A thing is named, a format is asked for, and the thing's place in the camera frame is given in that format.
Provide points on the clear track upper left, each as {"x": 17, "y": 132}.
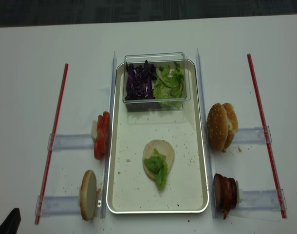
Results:
{"x": 59, "y": 142}

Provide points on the right red rail strip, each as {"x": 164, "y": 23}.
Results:
{"x": 281, "y": 199}

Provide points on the bottom bun on tray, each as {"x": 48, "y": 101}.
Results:
{"x": 164, "y": 148}

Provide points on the sesame bun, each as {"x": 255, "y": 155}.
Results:
{"x": 232, "y": 124}
{"x": 217, "y": 127}

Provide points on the left clear divider rail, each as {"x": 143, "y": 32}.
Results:
{"x": 108, "y": 154}

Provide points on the tomato slice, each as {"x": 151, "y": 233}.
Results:
{"x": 104, "y": 133}

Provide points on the white tomato pusher block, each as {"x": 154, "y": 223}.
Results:
{"x": 94, "y": 130}

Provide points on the front sesame bun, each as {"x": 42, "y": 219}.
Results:
{"x": 217, "y": 127}

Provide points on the clear plastic salad box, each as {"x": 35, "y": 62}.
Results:
{"x": 157, "y": 60}

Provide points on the green lettuce in box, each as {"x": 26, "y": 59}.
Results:
{"x": 169, "y": 83}

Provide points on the clear track lower right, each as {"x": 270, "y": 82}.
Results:
{"x": 260, "y": 201}

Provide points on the rear meat slices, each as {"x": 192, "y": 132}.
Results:
{"x": 230, "y": 195}

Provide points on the clear track lower left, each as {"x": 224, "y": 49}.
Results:
{"x": 57, "y": 205}

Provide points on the metal baking tray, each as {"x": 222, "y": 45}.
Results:
{"x": 129, "y": 189}

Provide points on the clear track upper right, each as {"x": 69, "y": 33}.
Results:
{"x": 256, "y": 135}

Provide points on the remaining tomato slices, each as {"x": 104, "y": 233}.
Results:
{"x": 99, "y": 139}

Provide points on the white meat pusher block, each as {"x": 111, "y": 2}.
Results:
{"x": 239, "y": 194}

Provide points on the bun half standing left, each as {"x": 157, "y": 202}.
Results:
{"x": 88, "y": 195}

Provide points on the lettuce leaf on bun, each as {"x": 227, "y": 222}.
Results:
{"x": 157, "y": 165}

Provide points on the purple cabbage pieces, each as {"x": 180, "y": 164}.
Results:
{"x": 140, "y": 81}

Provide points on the left red rail strip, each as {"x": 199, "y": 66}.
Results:
{"x": 49, "y": 155}

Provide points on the clear track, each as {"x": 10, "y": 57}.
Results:
{"x": 260, "y": 201}
{"x": 57, "y": 205}
{"x": 256, "y": 135}
{"x": 59, "y": 142}

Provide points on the front meat slice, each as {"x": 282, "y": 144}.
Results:
{"x": 219, "y": 190}

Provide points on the red rail strip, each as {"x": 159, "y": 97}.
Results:
{"x": 49, "y": 155}
{"x": 281, "y": 199}

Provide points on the rear sesame bun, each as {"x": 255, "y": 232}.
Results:
{"x": 232, "y": 124}

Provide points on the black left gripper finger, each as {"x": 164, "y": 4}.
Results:
{"x": 11, "y": 224}

